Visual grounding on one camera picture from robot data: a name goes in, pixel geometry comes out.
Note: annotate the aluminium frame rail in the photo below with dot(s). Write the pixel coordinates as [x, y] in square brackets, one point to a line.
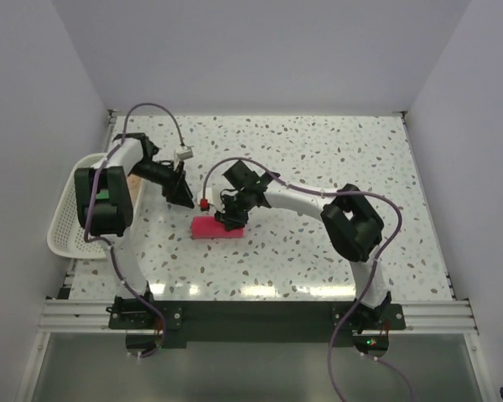
[421, 317]

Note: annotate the pink towel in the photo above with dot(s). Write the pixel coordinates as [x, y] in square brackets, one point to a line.
[206, 227]

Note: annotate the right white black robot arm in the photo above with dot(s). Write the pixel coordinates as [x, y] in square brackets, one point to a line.
[352, 224]

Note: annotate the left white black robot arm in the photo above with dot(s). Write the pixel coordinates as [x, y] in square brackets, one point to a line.
[131, 282]

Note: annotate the rolled orange white towel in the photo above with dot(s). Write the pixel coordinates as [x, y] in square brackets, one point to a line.
[133, 185]

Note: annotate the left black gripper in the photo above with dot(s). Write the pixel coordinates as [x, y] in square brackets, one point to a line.
[176, 189]

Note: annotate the white plastic basket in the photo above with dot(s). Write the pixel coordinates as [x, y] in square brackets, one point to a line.
[65, 218]

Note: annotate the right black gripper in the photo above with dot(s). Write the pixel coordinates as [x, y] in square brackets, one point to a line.
[232, 222]

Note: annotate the green towel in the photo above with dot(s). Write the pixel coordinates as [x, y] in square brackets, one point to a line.
[103, 194]

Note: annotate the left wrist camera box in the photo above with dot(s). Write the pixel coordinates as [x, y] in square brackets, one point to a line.
[182, 153]

